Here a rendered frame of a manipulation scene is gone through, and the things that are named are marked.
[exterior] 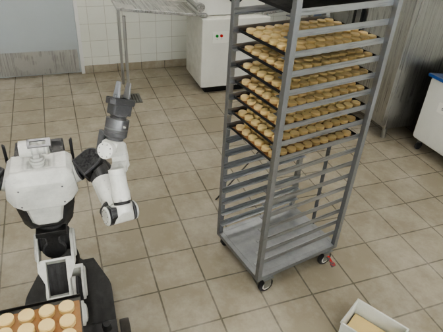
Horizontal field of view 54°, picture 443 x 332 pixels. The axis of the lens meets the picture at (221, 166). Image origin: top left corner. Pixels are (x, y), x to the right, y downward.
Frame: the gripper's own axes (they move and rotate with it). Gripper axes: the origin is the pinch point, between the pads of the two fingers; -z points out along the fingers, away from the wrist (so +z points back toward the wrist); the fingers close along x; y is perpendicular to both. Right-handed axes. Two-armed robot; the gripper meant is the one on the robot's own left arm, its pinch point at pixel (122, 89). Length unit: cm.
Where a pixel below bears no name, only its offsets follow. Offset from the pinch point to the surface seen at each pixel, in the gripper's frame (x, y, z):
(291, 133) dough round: -90, -25, 8
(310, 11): -60, -36, -46
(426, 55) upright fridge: -321, -12, -70
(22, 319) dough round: 38, -17, 75
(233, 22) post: -67, 9, -39
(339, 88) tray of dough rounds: -113, -33, -20
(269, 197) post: -86, -24, 42
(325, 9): -68, -39, -49
